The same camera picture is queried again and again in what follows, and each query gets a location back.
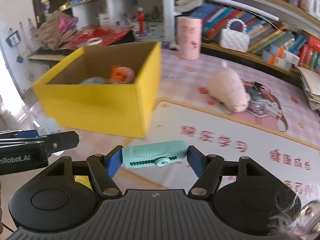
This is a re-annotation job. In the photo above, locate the teal mini stapler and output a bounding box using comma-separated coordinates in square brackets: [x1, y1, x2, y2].
[122, 140, 189, 168]

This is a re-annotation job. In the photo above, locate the white wooden bookshelf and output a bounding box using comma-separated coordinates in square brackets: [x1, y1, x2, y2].
[64, 0, 319, 66]

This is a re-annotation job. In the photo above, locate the lower orange white box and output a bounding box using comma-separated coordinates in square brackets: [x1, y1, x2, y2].
[262, 50, 292, 70]

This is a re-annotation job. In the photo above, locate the black binder clip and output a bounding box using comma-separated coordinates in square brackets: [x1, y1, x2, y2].
[243, 80, 262, 91]

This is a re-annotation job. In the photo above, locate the grey purple small toy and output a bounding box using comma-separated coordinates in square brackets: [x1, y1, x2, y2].
[248, 92, 264, 111]

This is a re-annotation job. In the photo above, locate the yellow cardboard box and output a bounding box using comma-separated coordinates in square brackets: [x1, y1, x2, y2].
[32, 41, 161, 138]

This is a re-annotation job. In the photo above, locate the white quilted pearl handbag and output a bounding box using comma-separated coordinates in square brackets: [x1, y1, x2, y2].
[219, 18, 250, 53]

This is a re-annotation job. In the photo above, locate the pink plush pig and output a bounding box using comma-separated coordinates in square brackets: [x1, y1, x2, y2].
[208, 67, 251, 113]

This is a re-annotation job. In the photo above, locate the beige cloth pile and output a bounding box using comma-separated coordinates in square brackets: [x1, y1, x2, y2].
[36, 11, 78, 50]

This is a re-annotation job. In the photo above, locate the pink cylindrical container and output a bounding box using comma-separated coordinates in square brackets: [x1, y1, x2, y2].
[177, 16, 202, 61]

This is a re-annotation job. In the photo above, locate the black electric piano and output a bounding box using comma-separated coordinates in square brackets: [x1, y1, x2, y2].
[28, 48, 73, 61]

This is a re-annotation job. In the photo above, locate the upper orange white box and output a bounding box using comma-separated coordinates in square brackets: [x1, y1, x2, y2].
[270, 44, 300, 65]

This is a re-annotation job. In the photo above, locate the purple glue bottle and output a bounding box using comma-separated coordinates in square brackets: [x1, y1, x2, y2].
[161, 41, 179, 50]

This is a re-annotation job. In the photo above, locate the red doll figurine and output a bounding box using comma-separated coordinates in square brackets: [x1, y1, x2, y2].
[136, 7, 145, 35]

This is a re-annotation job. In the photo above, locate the orange plush toy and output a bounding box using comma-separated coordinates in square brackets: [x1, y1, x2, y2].
[110, 65, 135, 84]

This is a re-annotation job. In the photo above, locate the orange white box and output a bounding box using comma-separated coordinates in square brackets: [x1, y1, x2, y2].
[270, 44, 300, 65]
[262, 50, 292, 70]

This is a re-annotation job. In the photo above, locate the red paper decoration sheet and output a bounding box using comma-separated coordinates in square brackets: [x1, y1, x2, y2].
[62, 25, 136, 50]

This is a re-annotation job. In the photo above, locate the stack of papers and notebooks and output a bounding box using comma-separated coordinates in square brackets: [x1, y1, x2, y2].
[295, 66, 319, 112]

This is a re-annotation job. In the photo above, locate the white tape roll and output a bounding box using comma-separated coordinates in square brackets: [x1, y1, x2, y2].
[84, 37, 103, 46]

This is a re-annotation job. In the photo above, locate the pink cartoon desk mat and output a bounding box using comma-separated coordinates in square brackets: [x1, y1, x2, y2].
[24, 47, 320, 205]

